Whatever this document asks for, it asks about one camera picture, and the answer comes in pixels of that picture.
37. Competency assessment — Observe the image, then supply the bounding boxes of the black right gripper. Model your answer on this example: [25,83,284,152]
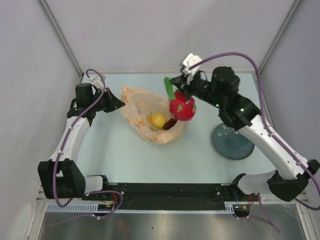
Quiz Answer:
[171,69,225,109]

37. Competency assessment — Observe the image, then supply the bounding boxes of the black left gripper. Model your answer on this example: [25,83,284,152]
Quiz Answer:
[89,87,125,114]

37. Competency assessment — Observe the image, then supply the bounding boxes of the banana print plastic bag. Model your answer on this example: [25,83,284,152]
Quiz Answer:
[120,86,187,145]

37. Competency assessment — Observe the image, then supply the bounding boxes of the red fake dragon fruit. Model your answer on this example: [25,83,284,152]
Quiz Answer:
[164,77,197,122]

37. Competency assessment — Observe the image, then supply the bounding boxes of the dark red fake grapes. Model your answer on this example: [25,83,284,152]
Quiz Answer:
[163,118,177,130]

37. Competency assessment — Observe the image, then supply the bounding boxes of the yellow fake lemon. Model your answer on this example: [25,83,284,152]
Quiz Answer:
[151,113,166,129]

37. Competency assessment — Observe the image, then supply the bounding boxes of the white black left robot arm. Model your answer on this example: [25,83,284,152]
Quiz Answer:
[37,83,125,200]

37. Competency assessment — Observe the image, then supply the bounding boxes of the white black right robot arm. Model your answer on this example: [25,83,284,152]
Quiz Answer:
[171,66,320,202]

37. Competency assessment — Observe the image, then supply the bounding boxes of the teal floral ceramic plate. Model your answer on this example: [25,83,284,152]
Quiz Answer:
[210,123,255,161]

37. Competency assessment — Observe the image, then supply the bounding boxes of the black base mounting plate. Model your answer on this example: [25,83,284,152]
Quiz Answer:
[82,181,258,212]

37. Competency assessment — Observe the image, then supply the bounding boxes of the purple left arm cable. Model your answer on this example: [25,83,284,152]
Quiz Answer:
[53,69,125,227]

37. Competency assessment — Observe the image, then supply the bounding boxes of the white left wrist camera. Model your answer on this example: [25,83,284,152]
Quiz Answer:
[88,75,105,90]

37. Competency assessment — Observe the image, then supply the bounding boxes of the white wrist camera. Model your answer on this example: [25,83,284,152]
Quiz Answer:
[180,53,202,85]
[88,75,105,90]

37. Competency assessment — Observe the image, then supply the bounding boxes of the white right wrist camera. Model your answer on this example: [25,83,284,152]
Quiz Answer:
[180,53,202,85]

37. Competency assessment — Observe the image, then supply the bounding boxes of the aluminium front frame rail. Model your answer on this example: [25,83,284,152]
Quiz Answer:
[36,182,311,204]

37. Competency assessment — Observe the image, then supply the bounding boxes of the white slotted cable duct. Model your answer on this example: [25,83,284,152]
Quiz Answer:
[46,203,235,214]

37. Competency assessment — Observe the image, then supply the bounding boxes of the aluminium left corner post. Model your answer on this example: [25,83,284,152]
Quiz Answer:
[36,0,84,79]

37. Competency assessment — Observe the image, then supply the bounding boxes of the aluminium corner post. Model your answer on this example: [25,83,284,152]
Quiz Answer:
[258,0,305,74]
[36,0,84,79]

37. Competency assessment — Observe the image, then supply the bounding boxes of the aluminium right corner post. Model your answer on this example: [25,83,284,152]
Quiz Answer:
[258,0,305,74]

